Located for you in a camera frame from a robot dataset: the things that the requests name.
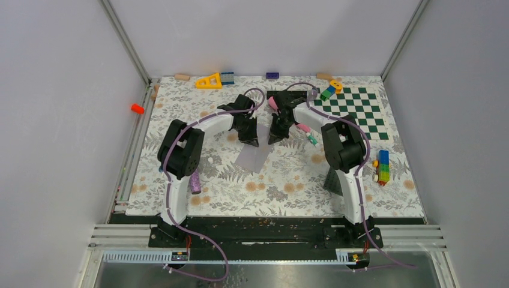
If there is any green white glue stick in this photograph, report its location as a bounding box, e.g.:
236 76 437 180
306 133 318 146

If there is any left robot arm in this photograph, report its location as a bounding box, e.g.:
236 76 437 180
157 94 260 247

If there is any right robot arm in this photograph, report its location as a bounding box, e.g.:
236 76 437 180
268 90 369 247

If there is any floral patterned table mat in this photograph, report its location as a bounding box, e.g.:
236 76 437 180
126 76 424 218

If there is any pink microphone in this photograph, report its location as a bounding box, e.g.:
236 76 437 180
268 97 310 133

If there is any purple flat toy brick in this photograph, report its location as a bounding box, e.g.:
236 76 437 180
265 72 280 79

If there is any grey and blue brick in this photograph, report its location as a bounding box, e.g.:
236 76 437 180
220 71 235 85

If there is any yellow triangle shape toy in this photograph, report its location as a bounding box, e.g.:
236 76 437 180
195 73 222 89

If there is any green blue toy brick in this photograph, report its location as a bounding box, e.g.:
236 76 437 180
319 86 336 101

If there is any wooden block back right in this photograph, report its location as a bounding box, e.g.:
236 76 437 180
316 73 334 82

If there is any purple glitter microphone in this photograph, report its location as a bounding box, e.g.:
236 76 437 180
189 170 202 194

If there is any dark grey studded baseplate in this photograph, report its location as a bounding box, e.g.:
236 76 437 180
323 167 343 196

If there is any light wooden block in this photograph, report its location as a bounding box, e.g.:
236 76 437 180
174 74 191 82

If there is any green white chessboard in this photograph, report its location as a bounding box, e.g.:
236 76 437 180
312 86 391 141

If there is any multicolour brick stack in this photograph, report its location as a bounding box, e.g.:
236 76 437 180
373 149 391 186

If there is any red plastic cylinder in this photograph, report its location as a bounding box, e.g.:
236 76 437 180
130 104 145 115

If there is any orange yellow ring toy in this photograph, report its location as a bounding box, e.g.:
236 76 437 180
329 80 343 94

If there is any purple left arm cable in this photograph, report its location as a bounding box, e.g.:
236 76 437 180
162 88 267 283

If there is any wooden block by rail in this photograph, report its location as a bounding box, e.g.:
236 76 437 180
151 85 160 101

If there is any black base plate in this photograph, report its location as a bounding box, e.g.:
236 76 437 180
107 216 425 260

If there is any white perforated cable tray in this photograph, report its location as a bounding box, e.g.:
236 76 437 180
102 250 356 265

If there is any aluminium side rail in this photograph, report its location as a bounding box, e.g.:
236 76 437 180
113 78 161 206

